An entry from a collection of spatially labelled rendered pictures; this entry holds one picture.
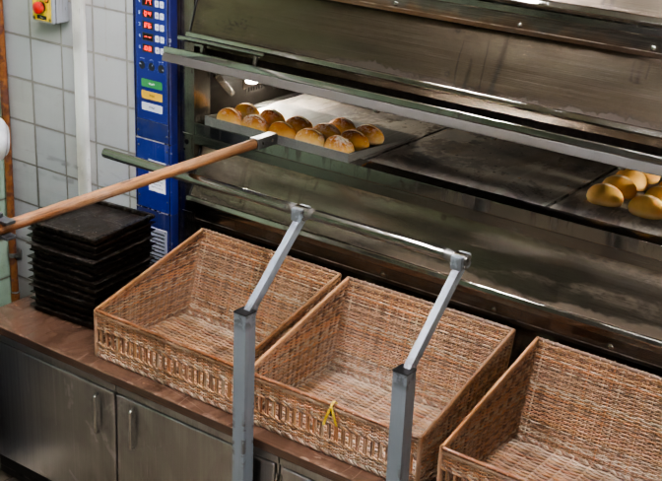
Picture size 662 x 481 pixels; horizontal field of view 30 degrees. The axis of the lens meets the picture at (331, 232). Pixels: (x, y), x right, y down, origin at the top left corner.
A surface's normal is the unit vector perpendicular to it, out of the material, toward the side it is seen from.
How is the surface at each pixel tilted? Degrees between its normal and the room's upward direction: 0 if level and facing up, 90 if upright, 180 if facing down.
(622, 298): 70
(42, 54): 90
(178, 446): 90
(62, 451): 90
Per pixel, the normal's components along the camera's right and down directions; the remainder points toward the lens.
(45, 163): -0.59, 0.27
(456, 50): -0.55, -0.07
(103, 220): 0.04, -0.93
